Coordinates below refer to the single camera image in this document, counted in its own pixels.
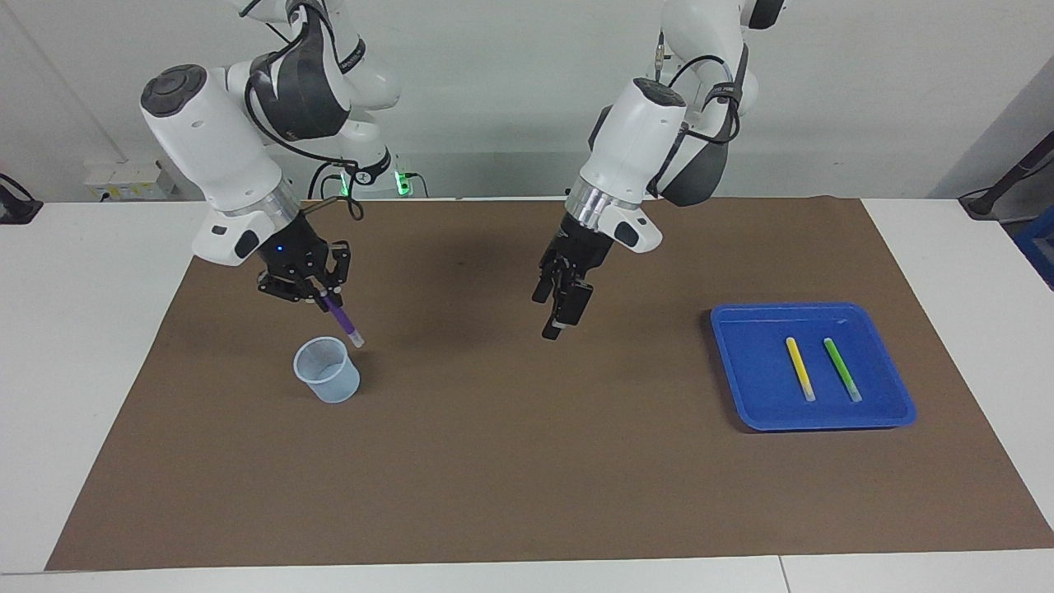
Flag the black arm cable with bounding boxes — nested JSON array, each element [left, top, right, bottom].
[[243, 0, 367, 222], [655, 29, 742, 147]]

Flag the black right base cable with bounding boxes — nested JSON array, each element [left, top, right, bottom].
[[309, 161, 429, 198]]

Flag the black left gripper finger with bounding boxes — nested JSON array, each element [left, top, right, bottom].
[[541, 278, 595, 341], [531, 255, 566, 306]]

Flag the translucent plastic cup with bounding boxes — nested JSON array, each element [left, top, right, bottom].
[[293, 336, 361, 404]]

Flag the blue plastic tray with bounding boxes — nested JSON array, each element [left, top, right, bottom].
[[710, 302, 917, 432]]

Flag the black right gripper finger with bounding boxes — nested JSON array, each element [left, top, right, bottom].
[[258, 273, 326, 307], [317, 240, 353, 291]]

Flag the yellow pen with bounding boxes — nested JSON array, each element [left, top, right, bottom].
[[785, 337, 817, 403]]

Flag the black stand pole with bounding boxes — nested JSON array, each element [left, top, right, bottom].
[[959, 132, 1054, 219]]

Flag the brown table mat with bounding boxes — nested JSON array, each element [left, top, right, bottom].
[[45, 196, 1054, 572]]

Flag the green pen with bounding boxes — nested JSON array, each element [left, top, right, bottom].
[[823, 338, 863, 404]]

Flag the purple pen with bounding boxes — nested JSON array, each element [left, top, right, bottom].
[[321, 292, 366, 348]]

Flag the white wall power strip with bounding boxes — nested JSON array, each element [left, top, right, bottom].
[[85, 161, 178, 201]]

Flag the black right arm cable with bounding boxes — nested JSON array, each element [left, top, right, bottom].
[[243, 0, 367, 222]]

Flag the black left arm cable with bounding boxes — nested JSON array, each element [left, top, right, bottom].
[[655, 29, 742, 147]]

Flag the blue crate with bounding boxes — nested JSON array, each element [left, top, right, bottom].
[[1014, 206, 1054, 289]]

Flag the black clamp mount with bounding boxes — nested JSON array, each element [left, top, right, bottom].
[[0, 173, 44, 225]]

